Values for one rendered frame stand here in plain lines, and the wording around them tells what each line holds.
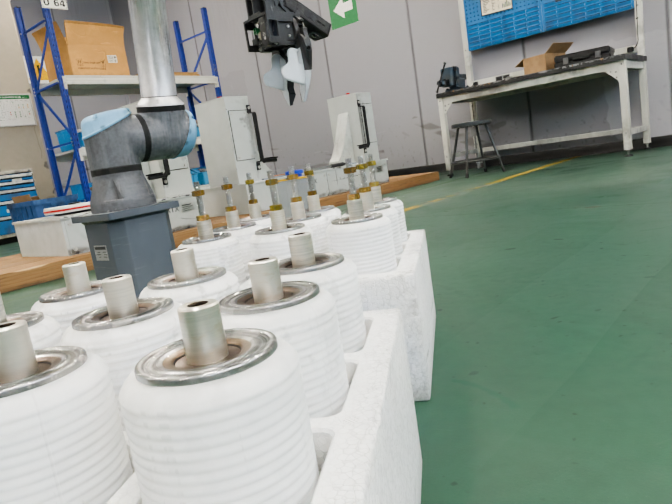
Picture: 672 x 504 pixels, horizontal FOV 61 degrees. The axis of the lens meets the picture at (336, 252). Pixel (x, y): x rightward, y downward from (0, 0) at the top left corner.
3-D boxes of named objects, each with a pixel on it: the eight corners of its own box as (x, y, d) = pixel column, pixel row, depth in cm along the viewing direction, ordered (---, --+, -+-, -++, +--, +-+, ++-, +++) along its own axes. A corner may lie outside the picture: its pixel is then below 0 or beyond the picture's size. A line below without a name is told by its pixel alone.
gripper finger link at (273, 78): (261, 107, 106) (256, 54, 103) (286, 105, 110) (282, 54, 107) (271, 107, 104) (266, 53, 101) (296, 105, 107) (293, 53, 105)
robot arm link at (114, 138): (82, 173, 138) (69, 116, 136) (136, 166, 146) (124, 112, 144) (99, 168, 129) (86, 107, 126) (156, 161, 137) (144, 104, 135)
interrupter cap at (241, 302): (202, 323, 39) (200, 313, 39) (238, 294, 47) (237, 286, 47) (308, 312, 38) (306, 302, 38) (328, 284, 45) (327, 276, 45)
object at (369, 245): (371, 354, 80) (352, 226, 77) (330, 343, 87) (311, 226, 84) (420, 333, 85) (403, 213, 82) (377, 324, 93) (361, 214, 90)
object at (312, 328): (230, 564, 42) (181, 325, 39) (267, 486, 51) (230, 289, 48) (360, 561, 40) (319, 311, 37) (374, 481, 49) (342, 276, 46)
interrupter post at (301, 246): (289, 272, 53) (283, 237, 52) (295, 267, 55) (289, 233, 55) (314, 269, 52) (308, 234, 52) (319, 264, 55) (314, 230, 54)
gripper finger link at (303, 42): (293, 76, 104) (281, 28, 103) (301, 76, 105) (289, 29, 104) (309, 66, 100) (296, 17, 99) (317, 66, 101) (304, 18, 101)
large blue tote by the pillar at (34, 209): (14, 246, 508) (4, 205, 502) (59, 237, 541) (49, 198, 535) (43, 244, 479) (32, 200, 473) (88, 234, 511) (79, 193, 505)
